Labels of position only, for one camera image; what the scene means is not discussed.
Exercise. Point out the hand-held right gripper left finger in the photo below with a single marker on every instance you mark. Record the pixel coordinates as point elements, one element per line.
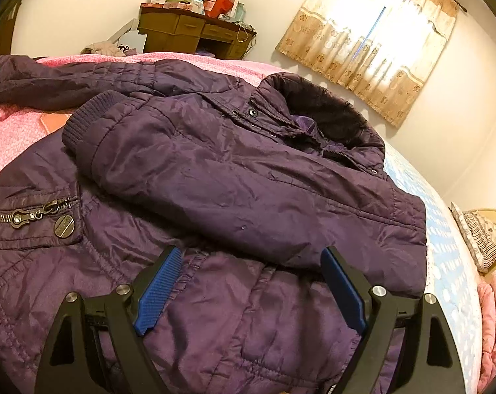
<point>157,291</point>

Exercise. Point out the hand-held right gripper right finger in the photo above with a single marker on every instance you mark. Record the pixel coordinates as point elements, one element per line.
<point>343,291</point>

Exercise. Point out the purple padded jacket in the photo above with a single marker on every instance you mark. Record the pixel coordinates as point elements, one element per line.
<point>231,172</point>

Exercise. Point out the blue dotted blanket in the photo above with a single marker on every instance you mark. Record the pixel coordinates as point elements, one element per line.
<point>445,254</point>

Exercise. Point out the striped pillow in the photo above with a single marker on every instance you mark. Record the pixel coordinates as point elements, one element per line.
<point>475,234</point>

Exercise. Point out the pink bed sheet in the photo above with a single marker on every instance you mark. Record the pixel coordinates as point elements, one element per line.
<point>10,135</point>

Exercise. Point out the beige bundled clothing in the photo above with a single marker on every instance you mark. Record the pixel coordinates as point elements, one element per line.
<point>104,48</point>

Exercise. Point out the white paper bag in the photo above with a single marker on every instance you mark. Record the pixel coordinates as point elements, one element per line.
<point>133,41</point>

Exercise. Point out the beige patterned curtain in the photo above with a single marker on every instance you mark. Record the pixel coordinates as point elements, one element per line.
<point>354,28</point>

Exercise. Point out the brown wooden desk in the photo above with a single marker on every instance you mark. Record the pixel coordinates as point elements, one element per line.
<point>186,26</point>

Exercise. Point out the flat pink box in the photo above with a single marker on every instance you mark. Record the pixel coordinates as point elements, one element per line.
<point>166,6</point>

